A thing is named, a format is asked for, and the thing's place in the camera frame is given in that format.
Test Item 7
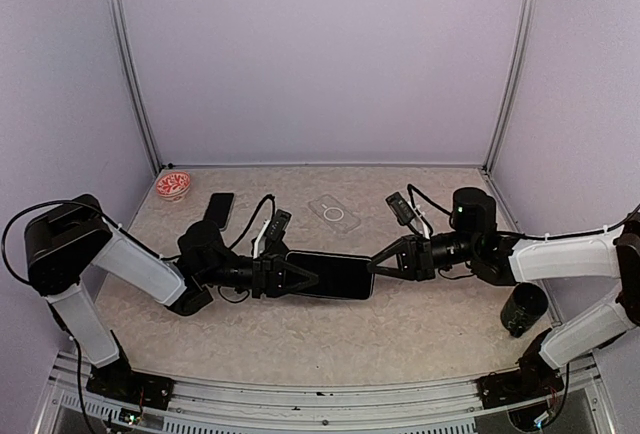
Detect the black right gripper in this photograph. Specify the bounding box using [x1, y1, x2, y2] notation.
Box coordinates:
[366, 230, 479, 282]

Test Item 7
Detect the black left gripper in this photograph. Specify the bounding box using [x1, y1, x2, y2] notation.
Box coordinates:
[200, 253, 320, 299]

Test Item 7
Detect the small silver-edged phone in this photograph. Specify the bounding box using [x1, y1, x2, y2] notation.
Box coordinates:
[285, 251, 375, 301]

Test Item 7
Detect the clear magsafe phone case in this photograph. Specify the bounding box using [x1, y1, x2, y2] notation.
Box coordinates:
[308, 194, 361, 234]

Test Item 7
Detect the large black teal-edged phone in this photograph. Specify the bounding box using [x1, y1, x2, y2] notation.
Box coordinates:
[203, 192, 235, 231]

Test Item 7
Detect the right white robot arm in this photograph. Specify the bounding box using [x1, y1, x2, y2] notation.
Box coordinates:
[367, 187, 639, 398]

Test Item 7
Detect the dark green cup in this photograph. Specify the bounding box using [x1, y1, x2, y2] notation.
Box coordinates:
[500, 283, 549, 338]

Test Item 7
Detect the red patterned bowl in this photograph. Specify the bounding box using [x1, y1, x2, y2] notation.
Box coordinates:
[155, 171, 191, 202]

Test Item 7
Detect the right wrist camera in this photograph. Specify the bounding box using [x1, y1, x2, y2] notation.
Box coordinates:
[385, 192, 432, 238]

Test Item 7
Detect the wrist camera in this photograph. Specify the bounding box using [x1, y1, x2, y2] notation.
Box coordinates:
[252, 209, 291, 258]
[385, 192, 432, 238]

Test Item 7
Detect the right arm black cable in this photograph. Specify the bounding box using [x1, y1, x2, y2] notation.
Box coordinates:
[405, 183, 454, 218]

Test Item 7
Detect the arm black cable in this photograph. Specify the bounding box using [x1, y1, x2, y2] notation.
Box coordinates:
[405, 183, 454, 218]
[0, 198, 101, 288]

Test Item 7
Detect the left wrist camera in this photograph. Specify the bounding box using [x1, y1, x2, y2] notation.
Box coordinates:
[252, 209, 291, 258]

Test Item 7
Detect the aluminium table edge rail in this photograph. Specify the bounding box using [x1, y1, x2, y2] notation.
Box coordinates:
[47, 348, 601, 434]

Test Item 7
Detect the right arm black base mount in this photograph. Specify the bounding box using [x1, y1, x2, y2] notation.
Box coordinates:
[475, 328, 565, 409]

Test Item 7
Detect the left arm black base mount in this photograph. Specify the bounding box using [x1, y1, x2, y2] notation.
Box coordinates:
[86, 333, 175, 411]

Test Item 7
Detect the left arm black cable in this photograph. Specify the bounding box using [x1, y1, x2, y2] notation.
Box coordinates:
[0, 198, 101, 288]

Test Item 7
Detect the right aluminium frame post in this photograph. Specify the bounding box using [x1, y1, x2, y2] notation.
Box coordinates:
[483, 0, 537, 177]

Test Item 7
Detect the aluminium frame post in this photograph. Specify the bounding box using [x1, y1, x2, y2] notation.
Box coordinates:
[107, 0, 163, 175]
[483, 0, 537, 177]

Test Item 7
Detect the left aluminium frame post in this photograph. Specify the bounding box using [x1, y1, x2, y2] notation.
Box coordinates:
[107, 0, 163, 175]

